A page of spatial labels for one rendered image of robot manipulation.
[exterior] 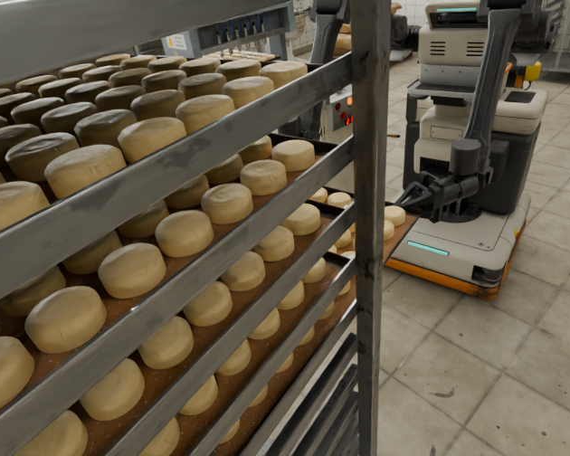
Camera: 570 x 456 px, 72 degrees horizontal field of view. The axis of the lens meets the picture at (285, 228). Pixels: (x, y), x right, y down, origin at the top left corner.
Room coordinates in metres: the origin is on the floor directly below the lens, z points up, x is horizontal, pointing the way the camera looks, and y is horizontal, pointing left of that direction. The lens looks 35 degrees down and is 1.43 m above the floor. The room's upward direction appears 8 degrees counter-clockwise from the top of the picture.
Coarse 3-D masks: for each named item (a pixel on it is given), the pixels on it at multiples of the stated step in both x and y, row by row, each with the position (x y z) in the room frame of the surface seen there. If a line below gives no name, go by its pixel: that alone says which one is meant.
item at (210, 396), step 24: (312, 288) 0.40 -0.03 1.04; (288, 312) 0.36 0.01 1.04; (264, 336) 0.32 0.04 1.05; (240, 360) 0.28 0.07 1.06; (264, 360) 0.29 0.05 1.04; (216, 384) 0.26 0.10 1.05; (240, 384) 0.27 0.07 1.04; (192, 408) 0.24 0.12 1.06; (216, 408) 0.24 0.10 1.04; (168, 432) 0.21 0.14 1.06; (192, 432) 0.22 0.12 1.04
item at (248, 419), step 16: (400, 224) 0.64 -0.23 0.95; (352, 240) 0.61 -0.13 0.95; (384, 256) 0.55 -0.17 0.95; (352, 288) 0.48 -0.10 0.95; (336, 304) 0.45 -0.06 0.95; (320, 320) 0.42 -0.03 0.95; (336, 320) 0.41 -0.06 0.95; (320, 336) 0.39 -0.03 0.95; (304, 352) 0.36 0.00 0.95; (288, 368) 0.34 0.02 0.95; (272, 384) 0.32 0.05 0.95; (288, 384) 0.32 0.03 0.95; (272, 400) 0.29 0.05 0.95; (256, 416) 0.28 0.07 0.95; (240, 432) 0.26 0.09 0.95; (224, 448) 0.24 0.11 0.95; (240, 448) 0.24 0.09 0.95
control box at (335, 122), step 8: (344, 96) 1.83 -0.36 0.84; (328, 104) 1.78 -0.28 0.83; (336, 104) 1.78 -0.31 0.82; (344, 104) 1.82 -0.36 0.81; (328, 112) 1.78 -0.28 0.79; (336, 112) 1.78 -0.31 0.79; (328, 120) 1.78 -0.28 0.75; (336, 120) 1.78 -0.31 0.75; (344, 120) 1.81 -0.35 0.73; (352, 120) 1.84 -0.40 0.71; (328, 128) 1.79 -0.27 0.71; (336, 128) 1.78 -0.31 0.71
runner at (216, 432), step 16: (352, 256) 0.46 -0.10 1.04; (352, 272) 0.42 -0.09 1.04; (336, 288) 0.38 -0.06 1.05; (320, 304) 0.35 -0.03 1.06; (304, 320) 0.33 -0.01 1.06; (288, 336) 0.30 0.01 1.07; (304, 336) 0.32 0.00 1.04; (272, 352) 0.28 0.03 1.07; (288, 352) 0.30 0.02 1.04; (272, 368) 0.27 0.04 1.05; (256, 384) 0.25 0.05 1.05; (240, 400) 0.23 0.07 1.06; (224, 416) 0.22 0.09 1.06; (240, 416) 0.23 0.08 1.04; (208, 432) 0.20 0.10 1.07; (224, 432) 0.21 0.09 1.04; (192, 448) 0.19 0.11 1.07; (208, 448) 0.20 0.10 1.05
